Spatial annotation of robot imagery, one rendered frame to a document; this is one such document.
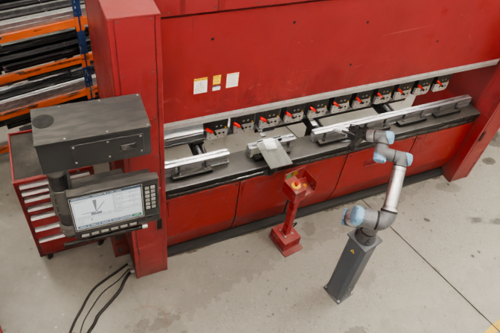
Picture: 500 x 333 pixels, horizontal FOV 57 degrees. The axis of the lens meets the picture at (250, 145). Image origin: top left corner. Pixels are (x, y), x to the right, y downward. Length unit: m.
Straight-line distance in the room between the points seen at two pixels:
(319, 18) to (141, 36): 1.17
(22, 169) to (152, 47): 1.46
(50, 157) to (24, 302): 1.96
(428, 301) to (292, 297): 1.14
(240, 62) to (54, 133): 1.23
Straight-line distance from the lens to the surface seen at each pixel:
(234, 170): 3.43
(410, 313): 4.17
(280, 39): 2.91
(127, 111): 2.25
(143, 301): 3.83
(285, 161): 3.39
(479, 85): 4.74
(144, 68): 2.42
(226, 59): 2.82
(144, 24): 2.29
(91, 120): 2.22
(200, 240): 4.04
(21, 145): 3.60
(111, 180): 2.46
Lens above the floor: 3.41
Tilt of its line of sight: 44 degrees down
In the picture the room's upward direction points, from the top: 9 degrees clockwise
